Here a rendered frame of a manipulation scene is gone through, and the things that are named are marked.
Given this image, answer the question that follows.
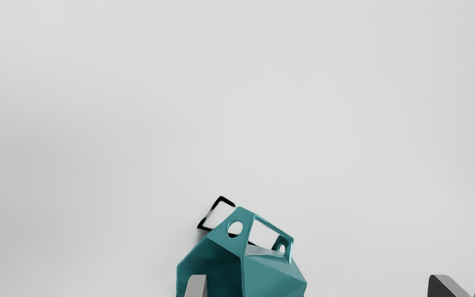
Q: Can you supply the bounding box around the teal faceted mug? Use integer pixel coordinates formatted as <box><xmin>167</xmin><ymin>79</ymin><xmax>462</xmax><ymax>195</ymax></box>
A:
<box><xmin>176</xmin><ymin>206</ymin><xmax>308</xmax><ymax>297</ymax></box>

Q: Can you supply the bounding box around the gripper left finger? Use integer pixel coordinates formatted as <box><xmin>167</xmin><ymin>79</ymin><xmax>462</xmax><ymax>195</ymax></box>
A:
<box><xmin>184</xmin><ymin>275</ymin><xmax>208</xmax><ymax>297</ymax></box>

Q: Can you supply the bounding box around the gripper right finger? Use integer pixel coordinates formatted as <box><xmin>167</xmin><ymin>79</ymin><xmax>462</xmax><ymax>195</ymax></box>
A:
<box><xmin>428</xmin><ymin>211</ymin><xmax>475</xmax><ymax>297</ymax></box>

